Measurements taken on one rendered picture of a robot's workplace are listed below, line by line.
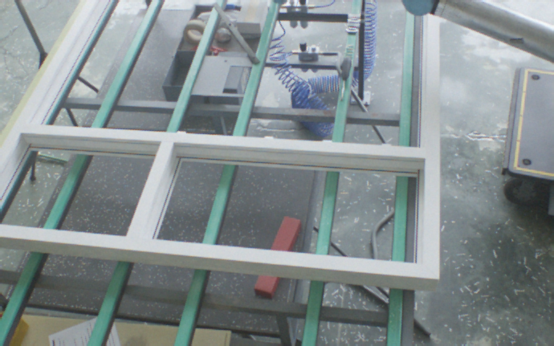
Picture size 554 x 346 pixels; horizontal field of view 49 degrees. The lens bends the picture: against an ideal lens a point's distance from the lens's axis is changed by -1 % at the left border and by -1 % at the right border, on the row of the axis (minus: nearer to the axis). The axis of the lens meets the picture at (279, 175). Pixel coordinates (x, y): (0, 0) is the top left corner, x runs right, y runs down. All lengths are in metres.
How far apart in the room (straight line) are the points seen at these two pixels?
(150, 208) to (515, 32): 1.29
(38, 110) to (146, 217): 0.71
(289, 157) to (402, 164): 0.36
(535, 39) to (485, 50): 1.66
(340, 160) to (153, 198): 0.59
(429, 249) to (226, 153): 0.73
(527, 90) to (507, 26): 1.00
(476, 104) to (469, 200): 0.65
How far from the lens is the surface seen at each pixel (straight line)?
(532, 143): 2.90
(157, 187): 1.94
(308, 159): 1.98
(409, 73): 2.31
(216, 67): 2.41
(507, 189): 2.99
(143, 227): 1.86
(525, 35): 2.18
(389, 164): 1.96
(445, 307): 2.72
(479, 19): 2.17
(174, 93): 2.66
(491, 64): 3.73
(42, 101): 2.42
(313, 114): 2.21
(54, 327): 2.15
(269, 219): 2.22
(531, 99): 3.09
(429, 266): 1.71
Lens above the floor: 2.40
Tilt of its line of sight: 51 degrees down
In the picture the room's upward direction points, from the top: 8 degrees counter-clockwise
